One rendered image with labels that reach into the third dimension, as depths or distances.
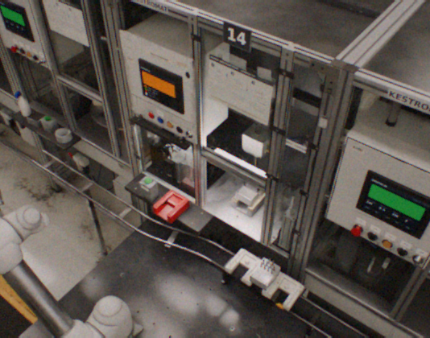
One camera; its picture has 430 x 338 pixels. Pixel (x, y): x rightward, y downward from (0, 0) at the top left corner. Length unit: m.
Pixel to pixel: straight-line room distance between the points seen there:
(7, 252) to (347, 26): 1.55
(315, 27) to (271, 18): 0.17
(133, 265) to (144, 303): 0.25
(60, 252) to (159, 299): 1.33
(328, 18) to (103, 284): 1.71
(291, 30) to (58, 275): 2.45
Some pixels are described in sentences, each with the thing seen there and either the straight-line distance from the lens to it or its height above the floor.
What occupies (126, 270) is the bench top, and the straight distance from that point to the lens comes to 2.62.
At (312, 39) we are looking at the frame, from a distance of 1.75.
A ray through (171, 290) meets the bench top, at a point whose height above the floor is 0.68.
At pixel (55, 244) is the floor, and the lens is 3.70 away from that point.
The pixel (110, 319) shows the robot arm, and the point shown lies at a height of 0.94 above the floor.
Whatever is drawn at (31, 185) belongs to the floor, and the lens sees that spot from 4.17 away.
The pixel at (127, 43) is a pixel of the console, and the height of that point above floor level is 1.78.
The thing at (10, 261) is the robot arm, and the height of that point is 1.31.
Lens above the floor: 2.86
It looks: 45 degrees down
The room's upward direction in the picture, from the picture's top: straight up
